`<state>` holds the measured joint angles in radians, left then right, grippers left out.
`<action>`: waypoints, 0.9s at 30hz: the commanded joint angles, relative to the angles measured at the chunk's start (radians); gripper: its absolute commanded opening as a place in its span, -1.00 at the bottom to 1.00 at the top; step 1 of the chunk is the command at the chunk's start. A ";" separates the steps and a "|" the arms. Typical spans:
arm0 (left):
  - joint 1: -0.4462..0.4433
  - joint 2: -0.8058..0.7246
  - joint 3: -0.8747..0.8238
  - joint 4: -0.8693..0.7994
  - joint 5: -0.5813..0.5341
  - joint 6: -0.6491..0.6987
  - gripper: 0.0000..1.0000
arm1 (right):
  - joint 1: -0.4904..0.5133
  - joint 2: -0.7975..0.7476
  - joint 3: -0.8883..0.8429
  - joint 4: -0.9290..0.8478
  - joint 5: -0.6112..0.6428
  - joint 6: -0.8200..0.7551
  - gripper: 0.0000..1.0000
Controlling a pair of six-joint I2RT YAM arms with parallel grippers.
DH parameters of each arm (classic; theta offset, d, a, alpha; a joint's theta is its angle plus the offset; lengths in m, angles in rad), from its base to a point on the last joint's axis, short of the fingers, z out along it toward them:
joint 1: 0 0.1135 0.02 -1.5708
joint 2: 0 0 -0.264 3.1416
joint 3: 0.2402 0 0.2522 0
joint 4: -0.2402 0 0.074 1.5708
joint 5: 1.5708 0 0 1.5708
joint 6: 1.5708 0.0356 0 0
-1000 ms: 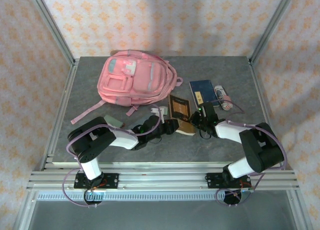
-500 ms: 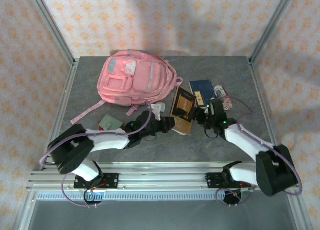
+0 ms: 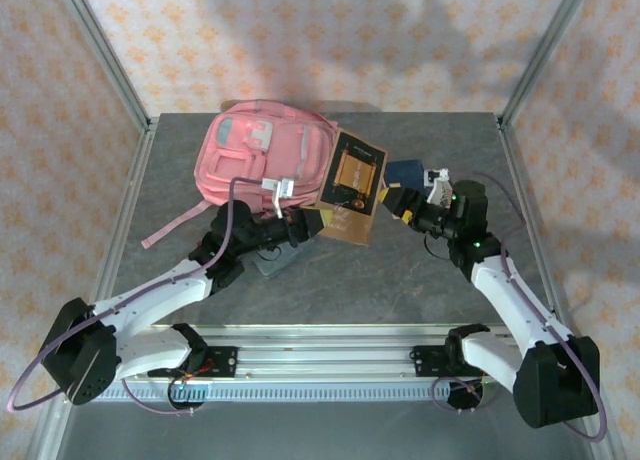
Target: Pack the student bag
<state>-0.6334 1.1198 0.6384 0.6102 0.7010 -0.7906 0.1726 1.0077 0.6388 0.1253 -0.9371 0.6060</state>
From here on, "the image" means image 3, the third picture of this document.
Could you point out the dark blue box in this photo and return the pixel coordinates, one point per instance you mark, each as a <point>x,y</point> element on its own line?
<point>404,172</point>

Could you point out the black and brown book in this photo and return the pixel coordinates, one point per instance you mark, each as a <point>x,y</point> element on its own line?
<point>352,180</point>

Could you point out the pink school backpack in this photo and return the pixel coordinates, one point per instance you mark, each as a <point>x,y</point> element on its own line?
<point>260,150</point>

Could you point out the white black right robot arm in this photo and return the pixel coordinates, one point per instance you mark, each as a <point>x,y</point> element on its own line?
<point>515,300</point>

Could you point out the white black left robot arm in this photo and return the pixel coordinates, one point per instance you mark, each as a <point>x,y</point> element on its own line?
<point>150,300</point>

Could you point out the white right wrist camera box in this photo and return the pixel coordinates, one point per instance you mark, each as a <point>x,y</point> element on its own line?
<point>439,185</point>

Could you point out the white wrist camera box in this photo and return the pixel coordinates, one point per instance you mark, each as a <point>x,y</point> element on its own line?
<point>280,187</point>
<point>439,185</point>

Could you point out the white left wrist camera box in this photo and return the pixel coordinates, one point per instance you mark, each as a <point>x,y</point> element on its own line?
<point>280,187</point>

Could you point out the aluminium table side rail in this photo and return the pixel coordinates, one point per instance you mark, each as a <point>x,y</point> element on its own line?
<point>122,220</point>
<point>530,220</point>

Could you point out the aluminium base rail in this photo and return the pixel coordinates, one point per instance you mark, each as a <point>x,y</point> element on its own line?
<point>320,355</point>

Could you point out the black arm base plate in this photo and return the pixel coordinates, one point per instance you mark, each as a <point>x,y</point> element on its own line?
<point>220,361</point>
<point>431,360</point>

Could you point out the aluminium frame post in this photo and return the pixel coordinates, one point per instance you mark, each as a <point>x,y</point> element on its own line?
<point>107,60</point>
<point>542,55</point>

